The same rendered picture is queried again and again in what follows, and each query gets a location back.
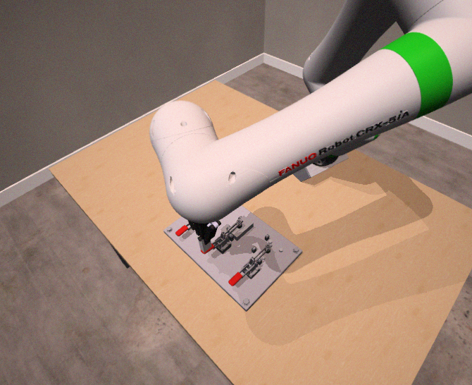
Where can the toggle clamp with red handle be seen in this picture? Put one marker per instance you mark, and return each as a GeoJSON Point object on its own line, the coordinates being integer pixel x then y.
{"type": "Point", "coordinates": [252, 270]}
{"type": "Point", "coordinates": [223, 245]}
{"type": "Point", "coordinates": [182, 230]}

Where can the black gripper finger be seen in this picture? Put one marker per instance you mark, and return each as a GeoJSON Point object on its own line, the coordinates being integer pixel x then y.
{"type": "Point", "coordinates": [206, 233]}
{"type": "Point", "coordinates": [194, 226]}

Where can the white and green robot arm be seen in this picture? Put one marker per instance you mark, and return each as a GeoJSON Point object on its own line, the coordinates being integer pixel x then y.
{"type": "Point", "coordinates": [427, 68]}

